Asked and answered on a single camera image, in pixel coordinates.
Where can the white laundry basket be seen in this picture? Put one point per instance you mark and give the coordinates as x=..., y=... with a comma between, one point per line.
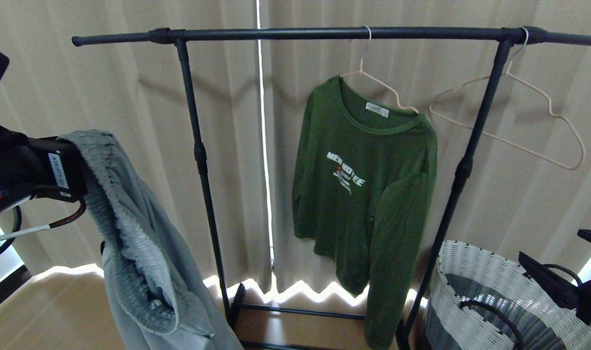
x=470, y=272

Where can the green long-sleeved shirt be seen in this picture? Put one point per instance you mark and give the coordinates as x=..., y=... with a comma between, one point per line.
x=354, y=209

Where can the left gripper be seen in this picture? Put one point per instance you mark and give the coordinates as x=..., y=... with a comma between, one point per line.
x=23, y=165

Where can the pale grey shorts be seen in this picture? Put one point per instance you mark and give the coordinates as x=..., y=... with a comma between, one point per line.
x=149, y=253

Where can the pink clothes hanger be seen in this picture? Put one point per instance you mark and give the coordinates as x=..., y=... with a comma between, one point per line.
x=519, y=147
x=379, y=83

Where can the black clothes rack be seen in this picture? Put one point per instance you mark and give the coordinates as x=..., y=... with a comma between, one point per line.
x=286, y=33

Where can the beige curtain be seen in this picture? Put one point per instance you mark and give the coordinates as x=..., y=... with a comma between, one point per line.
x=106, y=87

